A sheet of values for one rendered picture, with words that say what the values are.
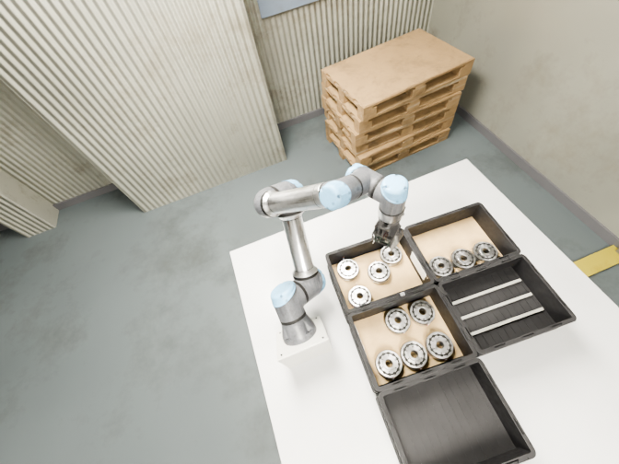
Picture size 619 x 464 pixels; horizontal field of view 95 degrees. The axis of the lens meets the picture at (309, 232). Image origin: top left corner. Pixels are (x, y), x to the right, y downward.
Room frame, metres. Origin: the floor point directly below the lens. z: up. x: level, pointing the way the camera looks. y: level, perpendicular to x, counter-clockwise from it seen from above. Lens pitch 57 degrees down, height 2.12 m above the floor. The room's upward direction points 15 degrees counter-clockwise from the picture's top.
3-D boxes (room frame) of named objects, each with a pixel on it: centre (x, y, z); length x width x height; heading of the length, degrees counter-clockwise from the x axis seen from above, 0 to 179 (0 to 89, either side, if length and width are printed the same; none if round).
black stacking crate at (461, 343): (0.19, -0.27, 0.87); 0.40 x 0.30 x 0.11; 94
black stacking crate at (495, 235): (0.52, -0.65, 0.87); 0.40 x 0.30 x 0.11; 94
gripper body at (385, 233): (0.47, -0.26, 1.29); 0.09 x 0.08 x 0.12; 136
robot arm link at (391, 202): (0.48, -0.26, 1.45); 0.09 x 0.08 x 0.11; 35
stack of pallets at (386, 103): (2.28, -1.03, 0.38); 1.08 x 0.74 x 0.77; 102
